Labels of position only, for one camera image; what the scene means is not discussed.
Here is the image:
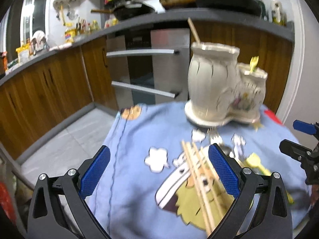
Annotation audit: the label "grey kitchen countertop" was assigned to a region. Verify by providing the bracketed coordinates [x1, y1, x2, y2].
[1, 8, 295, 90]

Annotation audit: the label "blue cartoon tablecloth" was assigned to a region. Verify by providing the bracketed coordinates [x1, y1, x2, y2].
[89, 103, 311, 238]

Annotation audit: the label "kitchen window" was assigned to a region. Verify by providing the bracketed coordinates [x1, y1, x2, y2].
[1, 0, 47, 62]

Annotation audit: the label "oil bottle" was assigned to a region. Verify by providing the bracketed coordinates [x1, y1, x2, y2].
[270, 0, 287, 26]

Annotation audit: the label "black frying pan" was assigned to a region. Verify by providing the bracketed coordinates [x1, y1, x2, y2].
[159, 0, 262, 17]

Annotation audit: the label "stainless steel oven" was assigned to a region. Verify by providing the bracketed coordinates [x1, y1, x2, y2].
[106, 29, 190, 109]

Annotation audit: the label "silver fork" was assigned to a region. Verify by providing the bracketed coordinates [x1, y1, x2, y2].
[207, 128, 223, 146]

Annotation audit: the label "black wok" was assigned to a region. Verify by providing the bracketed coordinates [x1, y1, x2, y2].
[91, 2, 155, 21]

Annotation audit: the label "white ceramic utensil holder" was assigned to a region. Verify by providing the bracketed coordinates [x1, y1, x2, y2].
[184, 42, 268, 128]

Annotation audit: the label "wooden chopstick in holder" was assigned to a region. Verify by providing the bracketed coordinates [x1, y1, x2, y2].
[188, 18, 201, 44]

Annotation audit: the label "wooden kitchen cabinets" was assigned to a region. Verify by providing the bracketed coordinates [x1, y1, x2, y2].
[1, 21, 294, 160]

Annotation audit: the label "wooden chopstick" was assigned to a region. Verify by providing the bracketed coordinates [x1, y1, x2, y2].
[186, 141, 220, 227]
[192, 142, 227, 221]
[188, 18, 201, 44]
[181, 140, 212, 236]

